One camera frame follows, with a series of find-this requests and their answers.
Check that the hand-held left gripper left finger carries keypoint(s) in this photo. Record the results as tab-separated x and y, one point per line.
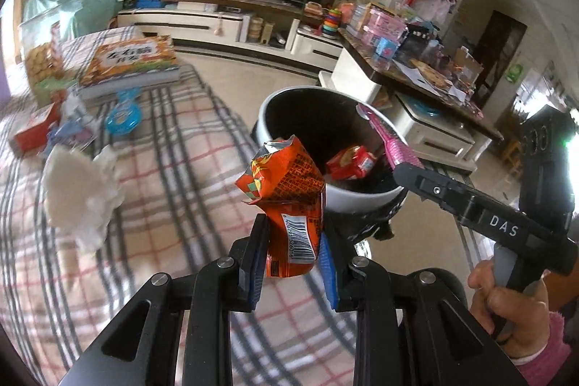
255	277

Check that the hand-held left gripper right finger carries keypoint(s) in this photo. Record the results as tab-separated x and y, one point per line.
329	277

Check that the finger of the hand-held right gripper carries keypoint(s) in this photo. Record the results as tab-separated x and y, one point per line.
393	146

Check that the red snack packet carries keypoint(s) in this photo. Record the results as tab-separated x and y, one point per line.
350	162

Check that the white trash bin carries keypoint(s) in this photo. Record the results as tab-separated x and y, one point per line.
353	200

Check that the orange snack packet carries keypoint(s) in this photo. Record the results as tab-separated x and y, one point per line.
289	187

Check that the person's right forearm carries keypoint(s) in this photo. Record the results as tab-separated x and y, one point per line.
552	350

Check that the person's right hand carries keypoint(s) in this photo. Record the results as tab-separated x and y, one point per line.
520	313

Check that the brown top side table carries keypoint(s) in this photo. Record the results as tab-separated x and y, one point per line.
398	71

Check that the pink toy box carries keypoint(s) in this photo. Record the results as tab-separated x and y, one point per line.
384	26

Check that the dark wooden door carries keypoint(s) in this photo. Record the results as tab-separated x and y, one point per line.
497	47

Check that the white crumpled tissue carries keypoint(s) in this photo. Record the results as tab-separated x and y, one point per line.
107	187

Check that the white paper piece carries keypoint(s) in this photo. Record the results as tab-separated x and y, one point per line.
65	187

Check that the white television stand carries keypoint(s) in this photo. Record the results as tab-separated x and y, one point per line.
203	22

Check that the small crumpled blue paper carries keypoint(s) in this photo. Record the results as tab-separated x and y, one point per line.
68	132

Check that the orange picture book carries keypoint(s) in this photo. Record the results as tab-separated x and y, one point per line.
131	60

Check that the clear cookie jar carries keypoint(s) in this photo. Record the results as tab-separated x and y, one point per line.
43	65

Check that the teal furniture cover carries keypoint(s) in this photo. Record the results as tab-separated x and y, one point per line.
68	1

